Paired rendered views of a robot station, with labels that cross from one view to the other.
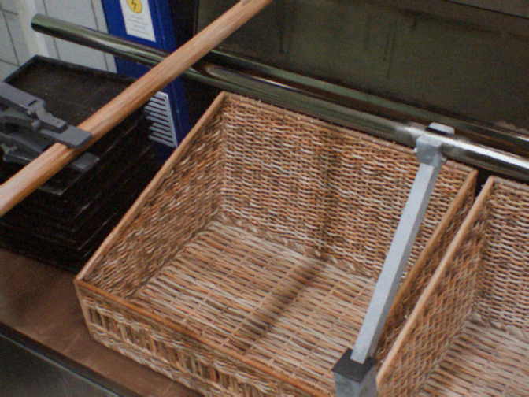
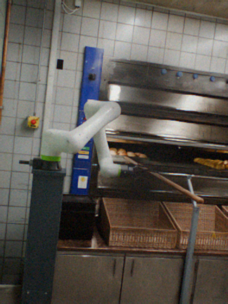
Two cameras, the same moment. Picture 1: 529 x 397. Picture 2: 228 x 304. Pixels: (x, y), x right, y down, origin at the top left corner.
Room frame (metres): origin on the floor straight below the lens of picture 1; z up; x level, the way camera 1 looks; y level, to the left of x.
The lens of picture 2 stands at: (-0.19, 2.41, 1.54)
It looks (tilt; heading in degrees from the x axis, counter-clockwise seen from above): 5 degrees down; 308
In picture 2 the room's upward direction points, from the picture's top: 7 degrees clockwise
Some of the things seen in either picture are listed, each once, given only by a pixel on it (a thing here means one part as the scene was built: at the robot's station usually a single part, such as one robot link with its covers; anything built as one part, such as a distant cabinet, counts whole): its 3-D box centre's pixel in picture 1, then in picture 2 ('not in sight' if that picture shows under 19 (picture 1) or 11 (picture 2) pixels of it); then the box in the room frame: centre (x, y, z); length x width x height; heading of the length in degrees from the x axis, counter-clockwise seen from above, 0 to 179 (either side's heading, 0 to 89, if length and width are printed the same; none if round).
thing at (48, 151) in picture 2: not in sight; (53, 144); (1.39, 0.98, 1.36); 0.16 x 0.13 x 0.19; 2
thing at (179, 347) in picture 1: (275, 257); (136, 221); (1.36, -0.01, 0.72); 0.56 x 0.49 x 0.28; 50
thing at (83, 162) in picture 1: (72, 157); not in sight; (1.10, 0.24, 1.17); 0.07 x 0.03 x 0.01; 50
